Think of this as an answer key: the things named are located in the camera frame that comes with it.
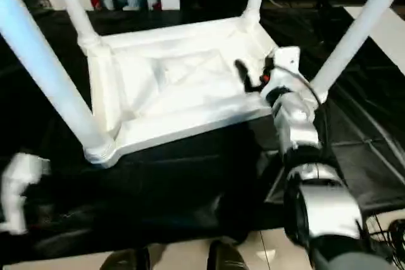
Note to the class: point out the white plastic table top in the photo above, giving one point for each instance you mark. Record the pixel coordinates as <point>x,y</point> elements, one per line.
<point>177,86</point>

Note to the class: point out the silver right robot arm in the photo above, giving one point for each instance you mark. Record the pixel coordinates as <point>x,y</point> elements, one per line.
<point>310,175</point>

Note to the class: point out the white flat board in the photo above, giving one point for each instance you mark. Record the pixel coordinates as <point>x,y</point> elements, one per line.
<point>386,36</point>

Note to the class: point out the black plastic mat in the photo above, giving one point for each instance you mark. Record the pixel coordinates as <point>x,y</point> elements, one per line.
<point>190,194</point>

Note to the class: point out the person's black shoes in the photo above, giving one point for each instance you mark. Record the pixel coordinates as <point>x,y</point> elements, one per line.
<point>126,260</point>
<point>226,256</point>

